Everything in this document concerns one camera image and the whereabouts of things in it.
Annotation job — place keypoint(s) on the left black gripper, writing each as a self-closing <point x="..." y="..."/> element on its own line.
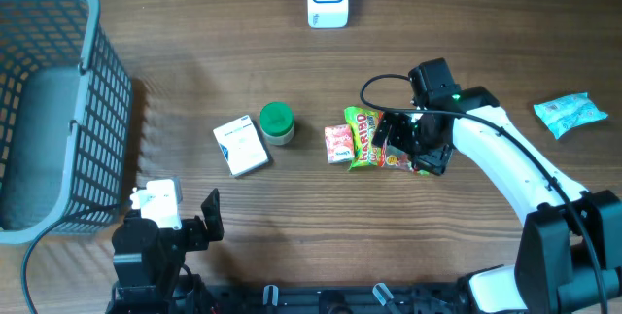
<point x="199" y="236"/>

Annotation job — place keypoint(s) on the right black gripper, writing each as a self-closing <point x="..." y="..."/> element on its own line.
<point x="397" y="134"/>

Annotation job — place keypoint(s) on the Haribo gummy candy bag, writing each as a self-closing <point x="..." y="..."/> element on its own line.
<point x="364" y="124"/>

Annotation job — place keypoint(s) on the green lid white jar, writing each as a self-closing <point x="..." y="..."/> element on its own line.
<point x="276" y="121"/>

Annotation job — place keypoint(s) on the light blue tissue pack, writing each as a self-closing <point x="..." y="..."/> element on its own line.
<point x="568" y="112"/>

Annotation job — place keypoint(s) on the white blue cardboard box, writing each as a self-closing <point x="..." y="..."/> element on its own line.
<point x="240" y="144"/>

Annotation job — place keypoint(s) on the grey plastic shopping basket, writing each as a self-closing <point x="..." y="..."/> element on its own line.
<point x="66" y="104"/>

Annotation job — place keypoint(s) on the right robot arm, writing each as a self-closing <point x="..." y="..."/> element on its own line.
<point x="569" y="256"/>

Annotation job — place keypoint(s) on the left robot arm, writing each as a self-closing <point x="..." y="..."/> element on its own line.
<point x="150" y="263"/>

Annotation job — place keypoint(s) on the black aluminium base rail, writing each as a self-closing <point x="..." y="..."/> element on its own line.
<point x="340" y="299"/>

